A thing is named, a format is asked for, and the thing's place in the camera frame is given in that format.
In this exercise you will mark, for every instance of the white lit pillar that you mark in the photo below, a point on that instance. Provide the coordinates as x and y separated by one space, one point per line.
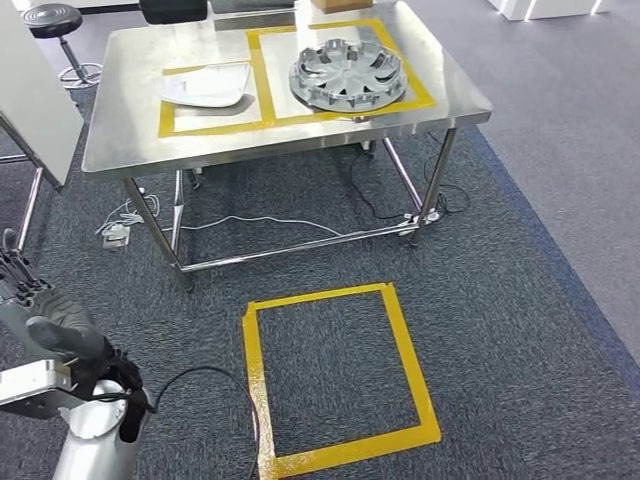
550 8

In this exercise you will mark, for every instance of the black round stool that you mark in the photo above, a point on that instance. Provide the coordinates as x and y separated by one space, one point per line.
52 18

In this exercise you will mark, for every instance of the white power strip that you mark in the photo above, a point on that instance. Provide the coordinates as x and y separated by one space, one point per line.
431 216

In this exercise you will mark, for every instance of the yellow floor tape square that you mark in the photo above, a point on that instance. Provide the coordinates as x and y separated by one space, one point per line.
404 358

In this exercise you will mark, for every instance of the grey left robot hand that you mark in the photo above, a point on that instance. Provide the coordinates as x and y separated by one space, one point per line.
60 324

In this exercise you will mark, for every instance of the white curved plastic part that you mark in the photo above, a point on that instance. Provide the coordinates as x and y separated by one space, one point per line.
210 86

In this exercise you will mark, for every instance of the grey wheel hubcap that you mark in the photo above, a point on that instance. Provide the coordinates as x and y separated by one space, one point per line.
345 73

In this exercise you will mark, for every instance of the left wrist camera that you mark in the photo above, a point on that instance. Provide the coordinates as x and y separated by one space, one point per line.
35 391

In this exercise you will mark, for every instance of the black carry bag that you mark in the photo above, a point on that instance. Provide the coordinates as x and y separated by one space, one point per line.
172 10

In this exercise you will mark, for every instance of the white table with chrome legs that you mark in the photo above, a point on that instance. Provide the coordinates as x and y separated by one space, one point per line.
30 99

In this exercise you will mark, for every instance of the floor socket box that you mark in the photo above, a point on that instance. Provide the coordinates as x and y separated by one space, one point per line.
116 236

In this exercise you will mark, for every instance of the brown cardboard box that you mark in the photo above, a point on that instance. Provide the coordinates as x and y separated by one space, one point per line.
340 5

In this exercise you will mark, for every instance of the stainless steel workbench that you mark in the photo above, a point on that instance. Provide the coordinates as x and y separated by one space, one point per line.
140 66

